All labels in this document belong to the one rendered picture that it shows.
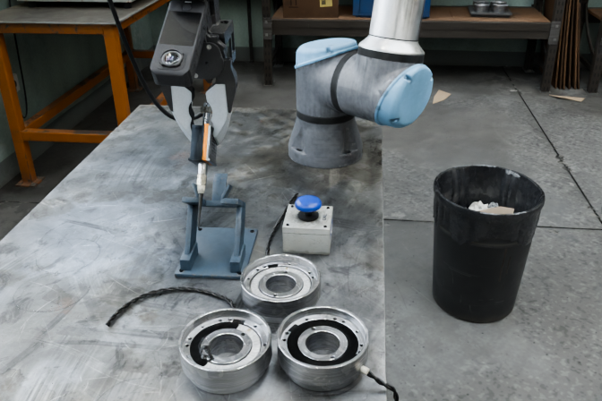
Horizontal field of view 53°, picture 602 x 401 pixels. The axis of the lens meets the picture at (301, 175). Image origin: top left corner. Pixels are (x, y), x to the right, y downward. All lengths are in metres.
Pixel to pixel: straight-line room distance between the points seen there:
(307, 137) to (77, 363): 0.61
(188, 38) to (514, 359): 1.54
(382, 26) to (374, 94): 0.11
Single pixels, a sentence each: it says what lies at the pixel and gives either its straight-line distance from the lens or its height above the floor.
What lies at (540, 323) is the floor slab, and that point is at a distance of 2.16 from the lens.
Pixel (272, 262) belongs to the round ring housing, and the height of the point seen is 0.83.
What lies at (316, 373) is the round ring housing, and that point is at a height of 0.83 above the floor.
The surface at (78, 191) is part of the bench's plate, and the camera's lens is 1.17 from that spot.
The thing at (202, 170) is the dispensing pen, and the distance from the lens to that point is 0.80.
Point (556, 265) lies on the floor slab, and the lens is 2.46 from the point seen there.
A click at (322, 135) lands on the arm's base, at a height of 0.86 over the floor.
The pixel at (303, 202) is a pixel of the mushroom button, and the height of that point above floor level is 0.87.
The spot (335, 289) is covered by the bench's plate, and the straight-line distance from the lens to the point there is 0.85.
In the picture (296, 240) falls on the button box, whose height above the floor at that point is 0.82.
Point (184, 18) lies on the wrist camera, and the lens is 0.74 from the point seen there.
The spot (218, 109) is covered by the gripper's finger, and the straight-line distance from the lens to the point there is 0.79.
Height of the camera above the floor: 1.31
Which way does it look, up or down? 27 degrees down
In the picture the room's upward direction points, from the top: 1 degrees counter-clockwise
